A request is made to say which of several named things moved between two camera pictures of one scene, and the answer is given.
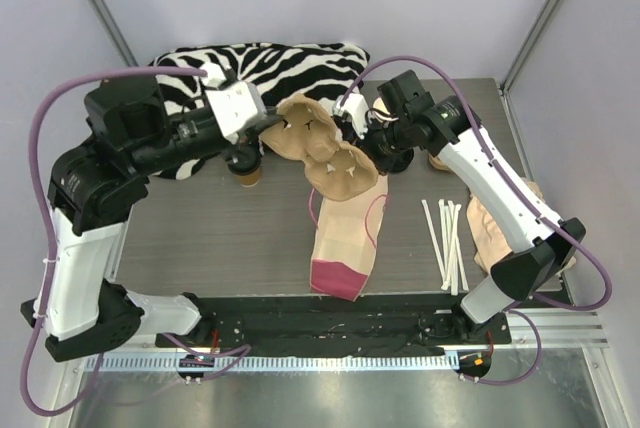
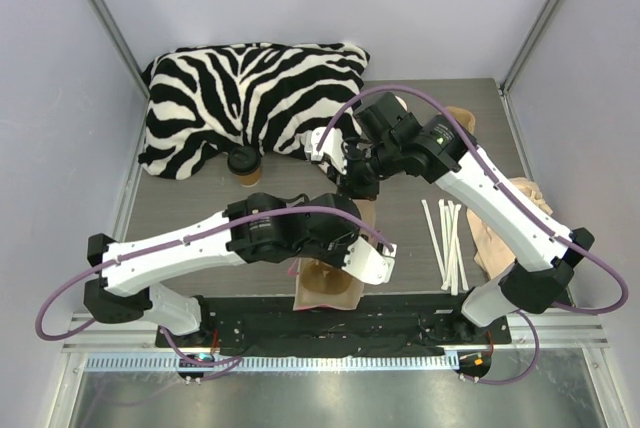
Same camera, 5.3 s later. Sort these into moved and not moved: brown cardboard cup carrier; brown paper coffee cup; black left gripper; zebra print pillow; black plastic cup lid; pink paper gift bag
Moved: brown cardboard cup carrier; pink paper gift bag; black left gripper
Not moved: zebra print pillow; black plastic cup lid; brown paper coffee cup
